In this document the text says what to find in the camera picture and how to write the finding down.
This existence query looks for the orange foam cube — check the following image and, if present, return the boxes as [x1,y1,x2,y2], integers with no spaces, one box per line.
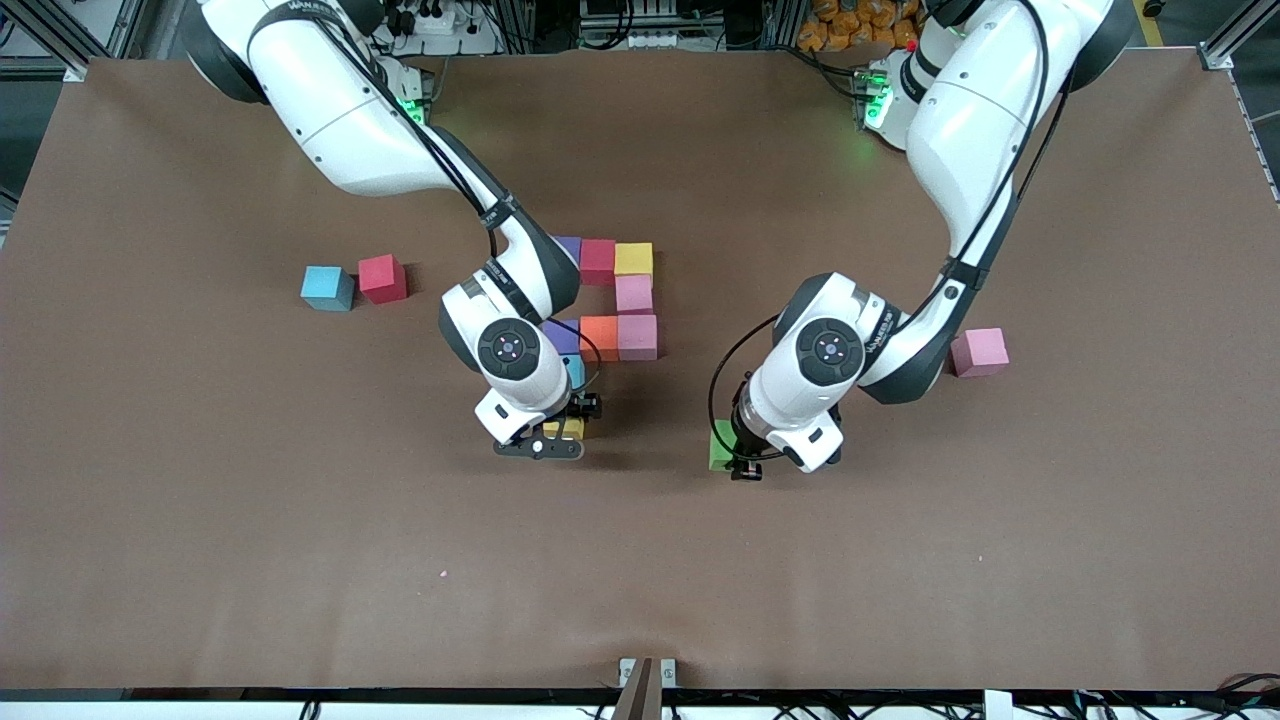
[580,316,621,363]

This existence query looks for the red foam cube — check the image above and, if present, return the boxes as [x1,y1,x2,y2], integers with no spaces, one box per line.
[357,254,409,302]
[580,238,618,288]

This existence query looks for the brown wooden stick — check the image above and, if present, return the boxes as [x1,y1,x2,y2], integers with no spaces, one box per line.
[612,657,663,720]

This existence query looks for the white socket strip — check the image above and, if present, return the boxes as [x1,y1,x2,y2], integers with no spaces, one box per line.
[580,0,683,53]

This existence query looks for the orange snack bags pile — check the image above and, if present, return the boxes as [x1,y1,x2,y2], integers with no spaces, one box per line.
[797,0,926,53]

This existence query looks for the white power strip with plugs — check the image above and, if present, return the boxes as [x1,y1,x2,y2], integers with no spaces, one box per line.
[385,0,501,56]

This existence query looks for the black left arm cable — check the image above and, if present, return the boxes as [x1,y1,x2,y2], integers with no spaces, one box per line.
[707,0,1076,451]

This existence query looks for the small metal bracket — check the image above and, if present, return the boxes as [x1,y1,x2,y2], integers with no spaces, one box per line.
[619,657,677,689]

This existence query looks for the aluminium frame profile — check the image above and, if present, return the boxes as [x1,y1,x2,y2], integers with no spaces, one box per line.
[1200,0,1280,73]
[0,0,151,83]

